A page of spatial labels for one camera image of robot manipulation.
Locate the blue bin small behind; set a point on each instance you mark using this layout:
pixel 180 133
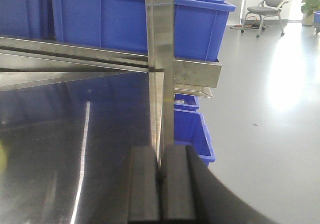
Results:
pixel 186 102

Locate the blue bin left upper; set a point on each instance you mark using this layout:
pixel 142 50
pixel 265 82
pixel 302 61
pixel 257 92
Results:
pixel 29 19

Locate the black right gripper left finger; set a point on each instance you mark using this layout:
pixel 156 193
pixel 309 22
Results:
pixel 143 202

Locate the blue bin right upper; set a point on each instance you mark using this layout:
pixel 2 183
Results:
pixel 121 24

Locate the blue bin lower floor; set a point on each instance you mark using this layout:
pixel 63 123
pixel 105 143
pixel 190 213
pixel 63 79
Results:
pixel 190 129

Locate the stainless steel shelf rack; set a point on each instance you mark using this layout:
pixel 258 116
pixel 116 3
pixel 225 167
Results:
pixel 167 75

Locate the green potted plant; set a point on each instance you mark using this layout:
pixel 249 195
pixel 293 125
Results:
pixel 308 7

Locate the grey office chair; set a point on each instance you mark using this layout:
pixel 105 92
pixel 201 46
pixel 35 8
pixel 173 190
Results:
pixel 266 9

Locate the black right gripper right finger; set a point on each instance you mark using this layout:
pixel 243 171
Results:
pixel 177 196

